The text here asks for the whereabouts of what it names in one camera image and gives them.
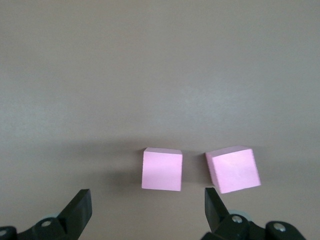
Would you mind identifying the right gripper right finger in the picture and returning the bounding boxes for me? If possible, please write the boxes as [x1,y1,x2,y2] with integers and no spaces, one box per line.
[199,187,305,240]

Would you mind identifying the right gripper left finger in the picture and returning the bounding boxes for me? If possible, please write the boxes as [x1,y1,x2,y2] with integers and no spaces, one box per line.
[0,189,93,240]

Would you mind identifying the pink foam block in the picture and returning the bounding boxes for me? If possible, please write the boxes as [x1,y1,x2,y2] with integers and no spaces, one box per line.
[141,146,183,192]
[204,145,263,195]

